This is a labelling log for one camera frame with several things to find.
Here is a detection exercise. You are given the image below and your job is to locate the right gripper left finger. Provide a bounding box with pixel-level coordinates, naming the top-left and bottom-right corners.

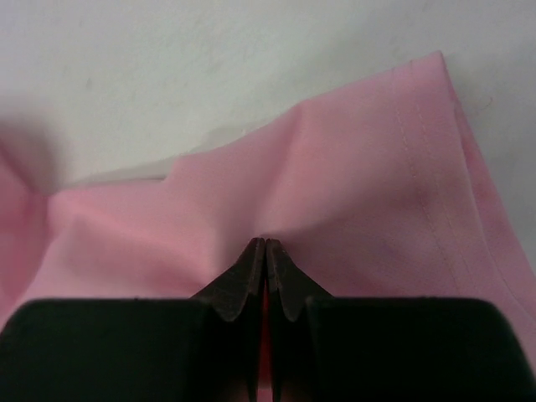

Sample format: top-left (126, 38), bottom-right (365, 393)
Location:
top-left (1, 239), bottom-right (265, 401)

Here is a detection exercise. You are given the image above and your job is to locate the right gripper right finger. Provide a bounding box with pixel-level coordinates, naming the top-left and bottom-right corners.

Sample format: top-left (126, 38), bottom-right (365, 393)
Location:
top-left (265, 240), bottom-right (535, 401)

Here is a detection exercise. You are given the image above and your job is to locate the pink t-shirt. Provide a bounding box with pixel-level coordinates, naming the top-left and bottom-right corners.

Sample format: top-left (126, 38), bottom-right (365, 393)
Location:
top-left (0, 49), bottom-right (536, 402)

